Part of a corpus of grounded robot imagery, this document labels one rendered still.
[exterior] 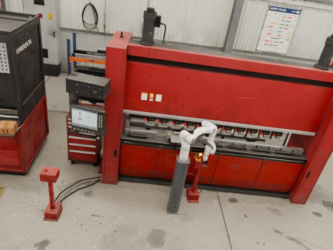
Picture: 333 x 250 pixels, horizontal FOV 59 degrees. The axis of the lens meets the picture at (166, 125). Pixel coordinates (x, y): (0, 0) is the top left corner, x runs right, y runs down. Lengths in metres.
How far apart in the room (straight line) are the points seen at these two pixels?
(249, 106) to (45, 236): 3.36
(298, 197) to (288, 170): 0.55
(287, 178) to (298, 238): 0.96
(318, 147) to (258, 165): 0.93
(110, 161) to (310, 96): 3.15
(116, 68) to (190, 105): 1.21
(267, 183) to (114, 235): 2.66
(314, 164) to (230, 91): 1.85
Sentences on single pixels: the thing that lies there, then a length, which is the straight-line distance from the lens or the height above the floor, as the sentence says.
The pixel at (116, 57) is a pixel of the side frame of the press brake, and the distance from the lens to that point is 3.93.
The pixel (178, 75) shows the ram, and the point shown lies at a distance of 4.18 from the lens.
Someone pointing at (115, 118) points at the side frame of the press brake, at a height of 1.27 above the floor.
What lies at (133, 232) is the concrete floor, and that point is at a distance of 4.42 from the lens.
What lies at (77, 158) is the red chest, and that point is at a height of 0.17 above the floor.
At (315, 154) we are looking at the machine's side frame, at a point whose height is 1.07.
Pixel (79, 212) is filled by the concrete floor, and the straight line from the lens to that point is 4.66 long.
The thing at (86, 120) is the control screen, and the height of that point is 1.43.
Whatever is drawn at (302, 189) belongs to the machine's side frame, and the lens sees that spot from 5.52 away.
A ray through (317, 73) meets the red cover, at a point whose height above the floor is 2.26.
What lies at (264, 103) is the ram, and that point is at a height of 1.71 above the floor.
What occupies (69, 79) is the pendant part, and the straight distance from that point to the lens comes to 3.79.
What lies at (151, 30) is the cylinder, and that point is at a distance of 4.08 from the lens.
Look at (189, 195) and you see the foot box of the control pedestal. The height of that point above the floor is 0.10.
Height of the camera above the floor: 3.44
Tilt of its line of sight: 30 degrees down
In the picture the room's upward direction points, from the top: 9 degrees clockwise
